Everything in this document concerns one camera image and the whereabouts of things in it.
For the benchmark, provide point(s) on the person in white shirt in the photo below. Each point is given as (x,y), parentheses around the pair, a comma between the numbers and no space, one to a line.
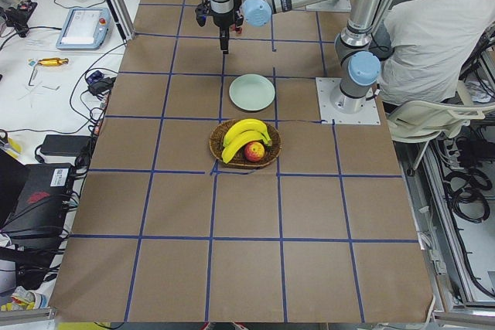
(430,41)

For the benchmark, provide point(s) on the black computer box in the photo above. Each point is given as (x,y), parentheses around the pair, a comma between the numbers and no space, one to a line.
(34,198)

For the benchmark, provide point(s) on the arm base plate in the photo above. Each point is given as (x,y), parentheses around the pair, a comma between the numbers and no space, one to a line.
(341,6)
(337,108)

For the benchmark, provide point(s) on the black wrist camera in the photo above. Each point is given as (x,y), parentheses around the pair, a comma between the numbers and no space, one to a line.
(201,12)

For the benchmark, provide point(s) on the black power adapter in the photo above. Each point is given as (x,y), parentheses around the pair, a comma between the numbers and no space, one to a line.
(64,145)

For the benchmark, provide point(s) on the gold wrapped tool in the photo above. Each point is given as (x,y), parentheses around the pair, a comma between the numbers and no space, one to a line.
(52,62)

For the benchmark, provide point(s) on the red yellow apple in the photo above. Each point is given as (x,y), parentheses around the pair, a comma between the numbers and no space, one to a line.
(254,151)

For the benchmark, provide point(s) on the teach pendant tablet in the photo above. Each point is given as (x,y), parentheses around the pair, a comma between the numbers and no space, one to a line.
(84,28)

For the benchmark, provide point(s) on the woven wicker basket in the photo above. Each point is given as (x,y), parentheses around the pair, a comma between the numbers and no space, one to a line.
(239,161)

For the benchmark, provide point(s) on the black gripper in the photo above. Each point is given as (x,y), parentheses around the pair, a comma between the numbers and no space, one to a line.
(223,21)

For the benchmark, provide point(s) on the white office chair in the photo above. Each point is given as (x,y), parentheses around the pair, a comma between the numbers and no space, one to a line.
(419,121)

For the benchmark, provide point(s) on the yellow banana bunch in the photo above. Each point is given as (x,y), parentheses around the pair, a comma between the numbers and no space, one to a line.
(241,133)

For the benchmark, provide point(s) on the light green plate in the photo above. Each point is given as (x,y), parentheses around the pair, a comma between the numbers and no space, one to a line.
(252,92)

